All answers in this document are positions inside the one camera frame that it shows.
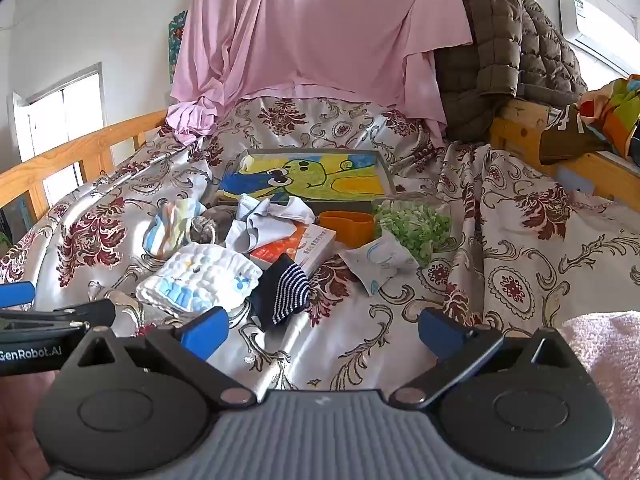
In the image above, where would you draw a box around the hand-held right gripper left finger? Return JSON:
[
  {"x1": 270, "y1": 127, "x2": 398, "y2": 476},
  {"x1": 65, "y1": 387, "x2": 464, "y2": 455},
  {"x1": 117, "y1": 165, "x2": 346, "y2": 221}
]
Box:
[{"x1": 60, "y1": 306, "x2": 258, "y2": 406}]

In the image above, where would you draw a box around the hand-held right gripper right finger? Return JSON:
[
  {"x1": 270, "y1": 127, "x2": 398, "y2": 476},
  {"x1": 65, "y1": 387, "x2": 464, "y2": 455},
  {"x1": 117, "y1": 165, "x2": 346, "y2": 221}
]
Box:
[{"x1": 390, "y1": 308, "x2": 581, "y2": 408}]

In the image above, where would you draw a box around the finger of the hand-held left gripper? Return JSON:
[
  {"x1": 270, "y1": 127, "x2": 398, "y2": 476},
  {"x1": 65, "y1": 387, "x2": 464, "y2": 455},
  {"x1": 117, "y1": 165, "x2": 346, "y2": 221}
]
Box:
[
  {"x1": 0, "y1": 300, "x2": 117, "y2": 336},
  {"x1": 0, "y1": 281, "x2": 37, "y2": 308}
]

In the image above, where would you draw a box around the navy striped sock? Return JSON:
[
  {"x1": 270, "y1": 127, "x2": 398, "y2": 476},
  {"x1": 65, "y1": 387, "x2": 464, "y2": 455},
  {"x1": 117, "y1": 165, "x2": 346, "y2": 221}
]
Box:
[{"x1": 247, "y1": 253, "x2": 311, "y2": 328}]

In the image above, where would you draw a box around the pastel striped white cloth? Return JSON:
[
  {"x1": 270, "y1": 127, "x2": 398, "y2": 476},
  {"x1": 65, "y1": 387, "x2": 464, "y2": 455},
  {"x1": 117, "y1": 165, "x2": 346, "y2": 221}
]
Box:
[{"x1": 142, "y1": 197, "x2": 207, "y2": 261}]

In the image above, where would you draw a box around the white sock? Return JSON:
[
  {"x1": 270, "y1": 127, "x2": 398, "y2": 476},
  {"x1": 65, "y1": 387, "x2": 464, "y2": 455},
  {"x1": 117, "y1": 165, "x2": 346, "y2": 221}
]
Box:
[{"x1": 225, "y1": 195, "x2": 317, "y2": 255}]

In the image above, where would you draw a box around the framed green cartoon painting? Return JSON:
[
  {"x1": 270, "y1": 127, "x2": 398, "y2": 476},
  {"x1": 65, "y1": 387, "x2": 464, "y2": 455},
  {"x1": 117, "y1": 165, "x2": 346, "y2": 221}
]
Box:
[{"x1": 216, "y1": 148, "x2": 398, "y2": 216}]

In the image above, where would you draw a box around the white gauze towel blue print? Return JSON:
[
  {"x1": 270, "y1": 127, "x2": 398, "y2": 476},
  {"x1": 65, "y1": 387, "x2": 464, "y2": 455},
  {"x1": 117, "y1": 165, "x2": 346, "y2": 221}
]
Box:
[{"x1": 135, "y1": 244, "x2": 263, "y2": 318}]

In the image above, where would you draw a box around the grey knitted item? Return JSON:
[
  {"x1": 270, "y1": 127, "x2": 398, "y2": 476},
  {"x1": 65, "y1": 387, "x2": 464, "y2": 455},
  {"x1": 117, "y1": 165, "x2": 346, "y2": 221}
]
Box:
[{"x1": 189, "y1": 205, "x2": 241, "y2": 247}]

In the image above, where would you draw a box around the floral satin bedspread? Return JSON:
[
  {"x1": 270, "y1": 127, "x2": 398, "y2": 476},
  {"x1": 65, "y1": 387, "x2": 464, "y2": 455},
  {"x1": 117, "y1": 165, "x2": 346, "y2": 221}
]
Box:
[{"x1": 0, "y1": 97, "x2": 640, "y2": 391}]

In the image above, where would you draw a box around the green and white bag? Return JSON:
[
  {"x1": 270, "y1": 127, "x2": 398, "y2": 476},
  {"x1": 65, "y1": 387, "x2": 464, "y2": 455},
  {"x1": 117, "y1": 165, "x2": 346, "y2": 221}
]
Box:
[{"x1": 372, "y1": 199, "x2": 452, "y2": 267}]

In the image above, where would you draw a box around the orange and white carton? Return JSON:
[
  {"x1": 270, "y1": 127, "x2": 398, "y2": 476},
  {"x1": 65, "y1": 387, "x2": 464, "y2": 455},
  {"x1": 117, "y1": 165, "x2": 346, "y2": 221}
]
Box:
[{"x1": 249, "y1": 222, "x2": 337, "y2": 278}]

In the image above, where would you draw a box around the orange plastic cup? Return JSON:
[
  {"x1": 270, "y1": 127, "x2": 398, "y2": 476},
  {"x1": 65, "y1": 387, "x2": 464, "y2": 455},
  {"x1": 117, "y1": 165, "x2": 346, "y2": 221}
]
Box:
[{"x1": 318, "y1": 211, "x2": 376, "y2": 249}]

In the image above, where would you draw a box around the pink towel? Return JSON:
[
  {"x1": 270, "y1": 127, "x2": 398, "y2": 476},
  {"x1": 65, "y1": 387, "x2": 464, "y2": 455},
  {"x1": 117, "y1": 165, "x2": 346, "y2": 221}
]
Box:
[{"x1": 557, "y1": 311, "x2": 640, "y2": 480}]

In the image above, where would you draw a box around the white framed window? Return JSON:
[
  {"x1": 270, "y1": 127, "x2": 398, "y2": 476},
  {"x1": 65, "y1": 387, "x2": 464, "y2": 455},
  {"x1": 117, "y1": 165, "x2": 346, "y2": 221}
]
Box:
[{"x1": 12, "y1": 62, "x2": 106, "y2": 206}]

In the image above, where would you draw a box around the brown cloth with white print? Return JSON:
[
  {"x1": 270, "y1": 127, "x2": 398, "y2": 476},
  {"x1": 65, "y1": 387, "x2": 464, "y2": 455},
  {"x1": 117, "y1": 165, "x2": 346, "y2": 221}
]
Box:
[{"x1": 539, "y1": 105, "x2": 608, "y2": 166}]

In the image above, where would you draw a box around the colourful patterned blanket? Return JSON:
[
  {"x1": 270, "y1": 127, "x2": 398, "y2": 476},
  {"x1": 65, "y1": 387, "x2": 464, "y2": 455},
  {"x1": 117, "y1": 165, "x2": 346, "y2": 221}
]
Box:
[{"x1": 577, "y1": 75, "x2": 640, "y2": 161}]

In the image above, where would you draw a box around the brown quilted jacket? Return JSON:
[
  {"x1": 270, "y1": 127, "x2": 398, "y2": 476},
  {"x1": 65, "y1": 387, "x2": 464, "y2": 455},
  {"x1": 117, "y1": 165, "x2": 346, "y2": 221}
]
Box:
[{"x1": 434, "y1": 0, "x2": 588, "y2": 141}]

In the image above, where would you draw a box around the pink bed sheet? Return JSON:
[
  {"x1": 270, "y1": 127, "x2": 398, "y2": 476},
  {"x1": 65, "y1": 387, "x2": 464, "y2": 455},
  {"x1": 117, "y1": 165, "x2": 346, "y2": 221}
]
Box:
[{"x1": 165, "y1": 0, "x2": 481, "y2": 148}]

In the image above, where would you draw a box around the white air conditioner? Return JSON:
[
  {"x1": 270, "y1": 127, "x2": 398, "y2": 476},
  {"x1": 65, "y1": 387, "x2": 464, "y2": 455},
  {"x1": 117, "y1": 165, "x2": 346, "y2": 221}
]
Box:
[{"x1": 559, "y1": 0, "x2": 640, "y2": 73}]

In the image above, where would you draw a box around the wooden bed rail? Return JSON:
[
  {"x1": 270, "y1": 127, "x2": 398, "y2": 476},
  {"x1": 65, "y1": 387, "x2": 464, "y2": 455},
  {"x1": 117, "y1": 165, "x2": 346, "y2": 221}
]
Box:
[{"x1": 0, "y1": 109, "x2": 168, "y2": 211}]

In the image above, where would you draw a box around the yellow wooden bed frame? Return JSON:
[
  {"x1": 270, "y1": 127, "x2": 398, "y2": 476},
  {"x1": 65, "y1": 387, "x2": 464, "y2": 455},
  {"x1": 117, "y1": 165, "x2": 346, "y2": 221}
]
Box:
[{"x1": 489, "y1": 99, "x2": 640, "y2": 213}]

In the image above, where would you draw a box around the teal wall poster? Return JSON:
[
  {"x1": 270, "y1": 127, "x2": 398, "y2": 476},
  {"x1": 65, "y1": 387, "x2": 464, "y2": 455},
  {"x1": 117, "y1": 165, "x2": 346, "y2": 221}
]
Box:
[{"x1": 167, "y1": 10, "x2": 188, "y2": 86}]

